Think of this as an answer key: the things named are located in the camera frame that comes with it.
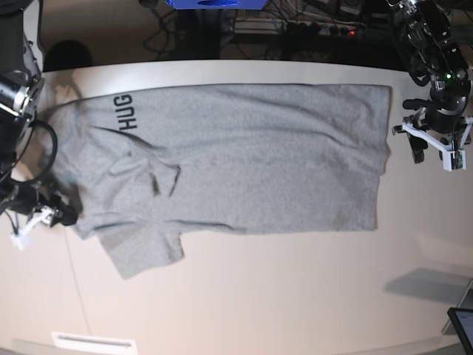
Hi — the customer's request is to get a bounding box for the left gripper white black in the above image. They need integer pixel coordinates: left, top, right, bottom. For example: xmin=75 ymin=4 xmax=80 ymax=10
xmin=392 ymin=95 xmax=472 ymax=171

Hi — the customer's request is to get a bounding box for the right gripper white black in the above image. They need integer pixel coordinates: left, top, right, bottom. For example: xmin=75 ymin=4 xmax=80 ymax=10
xmin=1 ymin=184 xmax=78 ymax=251

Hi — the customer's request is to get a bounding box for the grey T-shirt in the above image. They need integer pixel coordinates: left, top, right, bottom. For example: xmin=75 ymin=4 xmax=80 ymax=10
xmin=45 ymin=84 xmax=390 ymax=279

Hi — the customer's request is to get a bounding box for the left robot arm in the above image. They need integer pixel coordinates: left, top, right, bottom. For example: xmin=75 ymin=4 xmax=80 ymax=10
xmin=387 ymin=1 xmax=472 ymax=172

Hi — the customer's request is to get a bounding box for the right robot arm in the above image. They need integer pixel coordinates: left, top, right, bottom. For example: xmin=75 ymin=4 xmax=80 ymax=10
xmin=1 ymin=1 xmax=78 ymax=250

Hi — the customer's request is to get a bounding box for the tablet with stand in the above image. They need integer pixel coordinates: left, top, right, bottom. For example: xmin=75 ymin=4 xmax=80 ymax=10
xmin=442 ymin=280 xmax=472 ymax=354

